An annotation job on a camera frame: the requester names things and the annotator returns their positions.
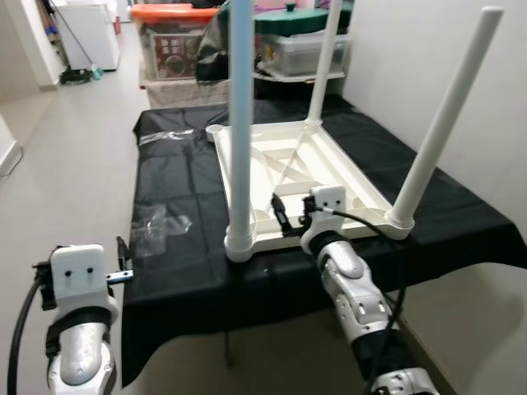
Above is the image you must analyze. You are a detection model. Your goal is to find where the white plastic table leg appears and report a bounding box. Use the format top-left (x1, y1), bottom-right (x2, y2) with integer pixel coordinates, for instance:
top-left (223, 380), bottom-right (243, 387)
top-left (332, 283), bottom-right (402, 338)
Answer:
top-left (305, 0), bottom-right (345, 131)
top-left (224, 0), bottom-right (258, 263)
top-left (385, 7), bottom-right (505, 231)

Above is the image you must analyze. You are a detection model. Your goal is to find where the clear plastic tape piece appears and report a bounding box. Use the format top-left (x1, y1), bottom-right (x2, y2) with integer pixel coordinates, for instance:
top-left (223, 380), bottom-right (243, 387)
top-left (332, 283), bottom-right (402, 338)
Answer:
top-left (138, 128), bottom-right (207, 147)
top-left (132, 204), bottom-right (194, 256)

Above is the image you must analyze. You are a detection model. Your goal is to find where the white plastic table top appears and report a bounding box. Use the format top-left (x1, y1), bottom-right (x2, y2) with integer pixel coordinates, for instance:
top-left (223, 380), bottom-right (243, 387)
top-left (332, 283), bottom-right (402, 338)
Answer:
top-left (206, 119), bottom-right (414, 263)

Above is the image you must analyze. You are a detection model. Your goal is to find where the black plastic table cover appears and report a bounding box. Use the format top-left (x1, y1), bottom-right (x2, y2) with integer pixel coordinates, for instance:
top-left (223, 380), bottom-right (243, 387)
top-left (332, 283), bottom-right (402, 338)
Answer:
top-left (119, 103), bottom-right (527, 383)

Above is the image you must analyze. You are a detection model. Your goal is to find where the beige patterned bench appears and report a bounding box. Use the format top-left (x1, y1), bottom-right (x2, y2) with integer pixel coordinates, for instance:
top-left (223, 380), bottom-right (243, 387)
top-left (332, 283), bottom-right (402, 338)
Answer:
top-left (140, 78), bottom-right (231, 110)

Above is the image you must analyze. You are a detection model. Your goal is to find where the clear plastic storage container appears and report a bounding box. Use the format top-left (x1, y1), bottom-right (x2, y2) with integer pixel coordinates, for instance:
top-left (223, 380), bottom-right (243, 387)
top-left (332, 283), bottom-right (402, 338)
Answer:
top-left (259, 33), bottom-right (351, 79)

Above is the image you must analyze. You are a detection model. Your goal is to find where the black bag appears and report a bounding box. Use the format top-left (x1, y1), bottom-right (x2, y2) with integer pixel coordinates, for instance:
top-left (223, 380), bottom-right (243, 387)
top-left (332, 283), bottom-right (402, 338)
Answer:
top-left (198, 8), bottom-right (273, 83)

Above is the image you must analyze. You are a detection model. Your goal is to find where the floor mop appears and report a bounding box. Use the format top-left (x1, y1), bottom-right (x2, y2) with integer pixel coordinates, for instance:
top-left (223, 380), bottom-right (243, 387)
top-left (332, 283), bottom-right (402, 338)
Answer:
top-left (45, 0), bottom-right (104, 86)

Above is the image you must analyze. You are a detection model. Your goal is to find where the green round lid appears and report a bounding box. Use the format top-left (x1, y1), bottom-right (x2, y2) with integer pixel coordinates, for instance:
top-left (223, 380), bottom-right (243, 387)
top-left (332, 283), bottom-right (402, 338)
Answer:
top-left (254, 4), bottom-right (351, 35)

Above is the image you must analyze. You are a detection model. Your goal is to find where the orange lid storage box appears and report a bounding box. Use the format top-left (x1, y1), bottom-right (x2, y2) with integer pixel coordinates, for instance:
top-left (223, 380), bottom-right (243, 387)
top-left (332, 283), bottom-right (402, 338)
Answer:
top-left (132, 4), bottom-right (219, 83)

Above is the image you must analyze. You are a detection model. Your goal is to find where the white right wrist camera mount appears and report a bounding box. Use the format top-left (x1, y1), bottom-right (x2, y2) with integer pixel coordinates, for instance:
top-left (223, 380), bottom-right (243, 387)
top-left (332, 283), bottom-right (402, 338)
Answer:
top-left (301, 187), bottom-right (347, 252)

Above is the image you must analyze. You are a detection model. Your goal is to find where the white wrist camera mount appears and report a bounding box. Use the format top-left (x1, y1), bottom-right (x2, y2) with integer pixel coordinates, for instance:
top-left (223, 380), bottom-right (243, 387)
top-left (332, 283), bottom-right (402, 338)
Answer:
top-left (301, 187), bottom-right (347, 252)
top-left (48, 244), bottom-right (120, 318)

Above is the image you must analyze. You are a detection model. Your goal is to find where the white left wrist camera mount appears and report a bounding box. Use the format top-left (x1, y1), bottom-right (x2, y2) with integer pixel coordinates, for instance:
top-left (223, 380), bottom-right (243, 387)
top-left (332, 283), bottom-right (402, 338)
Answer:
top-left (48, 244), bottom-right (120, 318)

